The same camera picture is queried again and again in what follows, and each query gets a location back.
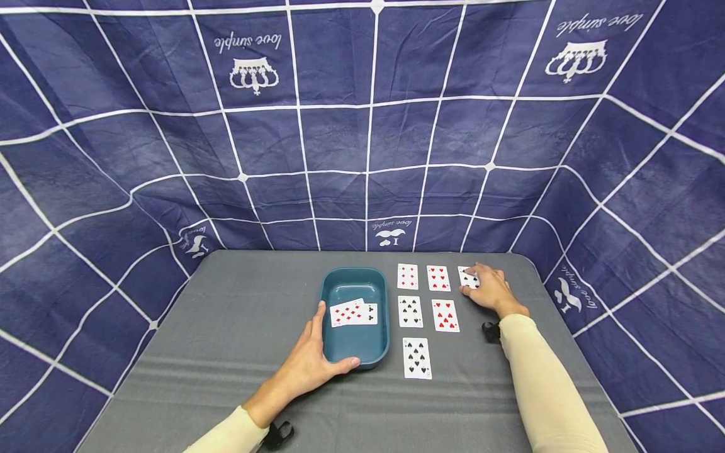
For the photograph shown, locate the person's left hand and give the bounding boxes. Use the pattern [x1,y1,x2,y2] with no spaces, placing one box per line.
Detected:
[273,301,361,406]

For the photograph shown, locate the person's right hand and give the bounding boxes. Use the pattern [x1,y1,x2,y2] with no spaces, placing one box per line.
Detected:
[459,262,529,318]

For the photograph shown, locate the blue plastic tray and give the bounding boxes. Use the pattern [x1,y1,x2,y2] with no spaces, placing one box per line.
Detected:
[318,267,391,370]

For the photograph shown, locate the person's right forearm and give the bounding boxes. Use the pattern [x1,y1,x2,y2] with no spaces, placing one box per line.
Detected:
[497,303,610,453]

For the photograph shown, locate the person's left forearm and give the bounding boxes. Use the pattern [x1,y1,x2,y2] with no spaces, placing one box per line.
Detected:
[184,381,298,453]

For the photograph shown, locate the red hearts playing card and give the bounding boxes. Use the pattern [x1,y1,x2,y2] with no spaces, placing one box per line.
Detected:
[431,299,461,333]
[426,266,452,293]

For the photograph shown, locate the black spades playing card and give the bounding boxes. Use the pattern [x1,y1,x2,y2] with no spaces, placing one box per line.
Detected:
[397,296,425,329]
[402,337,433,381]

